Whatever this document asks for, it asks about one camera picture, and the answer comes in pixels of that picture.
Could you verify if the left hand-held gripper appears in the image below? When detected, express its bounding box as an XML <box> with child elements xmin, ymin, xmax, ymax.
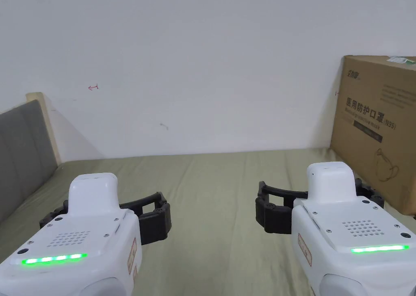
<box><xmin>0</xmin><ymin>172</ymin><xmax>172</xmax><ymax>296</ymax></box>

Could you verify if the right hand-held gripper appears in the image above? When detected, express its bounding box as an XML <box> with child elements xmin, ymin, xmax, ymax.
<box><xmin>255</xmin><ymin>161</ymin><xmax>416</xmax><ymax>296</ymax></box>

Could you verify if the brown printed cardboard carton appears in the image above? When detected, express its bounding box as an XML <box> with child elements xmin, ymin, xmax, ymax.
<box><xmin>329</xmin><ymin>55</ymin><xmax>416</xmax><ymax>216</ymax></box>

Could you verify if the grey padded headboard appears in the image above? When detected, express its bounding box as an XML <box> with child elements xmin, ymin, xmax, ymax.
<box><xmin>0</xmin><ymin>92</ymin><xmax>61</xmax><ymax>225</ymax></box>

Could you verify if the bed with pale green sheet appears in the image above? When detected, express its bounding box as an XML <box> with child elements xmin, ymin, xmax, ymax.
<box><xmin>0</xmin><ymin>146</ymin><xmax>416</xmax><ymax>296</ymax></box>

